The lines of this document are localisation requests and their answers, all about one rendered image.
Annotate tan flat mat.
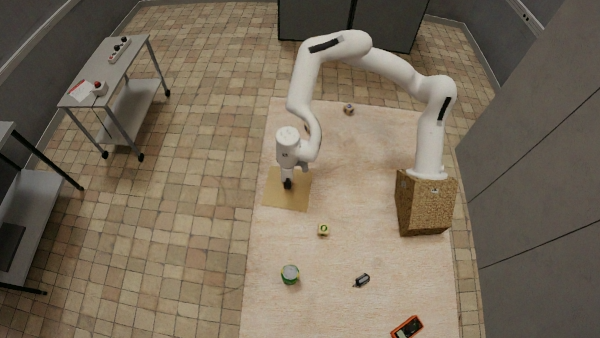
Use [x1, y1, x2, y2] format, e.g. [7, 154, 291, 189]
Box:
[261, 165, 313, 212]

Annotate green and yellow striped drink can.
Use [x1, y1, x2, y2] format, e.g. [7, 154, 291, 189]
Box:
[281, 264, 299, 285]

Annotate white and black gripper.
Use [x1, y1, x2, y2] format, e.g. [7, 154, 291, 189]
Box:
[280, 166, 294, 189]

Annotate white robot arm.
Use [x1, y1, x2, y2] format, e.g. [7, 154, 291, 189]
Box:
[276, 30, 457, 180]

